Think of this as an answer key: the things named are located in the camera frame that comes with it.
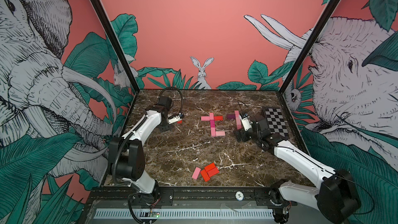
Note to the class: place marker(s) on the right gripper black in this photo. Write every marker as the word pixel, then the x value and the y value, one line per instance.
pixel 243 132

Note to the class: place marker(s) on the black white checkerboard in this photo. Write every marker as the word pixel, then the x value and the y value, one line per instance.
pixel 275 119

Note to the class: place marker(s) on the black frame post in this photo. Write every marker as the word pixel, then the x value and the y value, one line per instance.
pixel 112 37
pixel 318 28

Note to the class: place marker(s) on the red block bottom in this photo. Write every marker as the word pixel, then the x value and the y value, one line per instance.
pixel 205 175

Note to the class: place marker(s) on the black right frame post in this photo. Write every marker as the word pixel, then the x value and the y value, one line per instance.
pixel 318 28

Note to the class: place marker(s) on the black left frame post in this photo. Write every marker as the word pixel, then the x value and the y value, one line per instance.
pixel 112 37

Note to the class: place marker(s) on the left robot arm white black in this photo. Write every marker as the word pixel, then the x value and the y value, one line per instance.
pixel 126 162

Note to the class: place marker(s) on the white slotted cable duct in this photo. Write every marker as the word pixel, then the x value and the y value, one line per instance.
pixel 183 213

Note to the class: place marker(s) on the red block large center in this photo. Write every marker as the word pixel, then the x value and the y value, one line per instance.
pixel 211 170

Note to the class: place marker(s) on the light pink block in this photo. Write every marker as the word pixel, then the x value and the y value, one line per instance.
pixel 220 133
pixel 238 123

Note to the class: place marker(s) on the black front rail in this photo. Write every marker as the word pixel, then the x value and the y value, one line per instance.
pixel 168 195

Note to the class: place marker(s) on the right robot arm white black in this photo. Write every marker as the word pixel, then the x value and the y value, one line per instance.
pixel 334 193

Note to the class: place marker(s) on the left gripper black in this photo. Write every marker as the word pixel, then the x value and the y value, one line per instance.
pixel 164 128

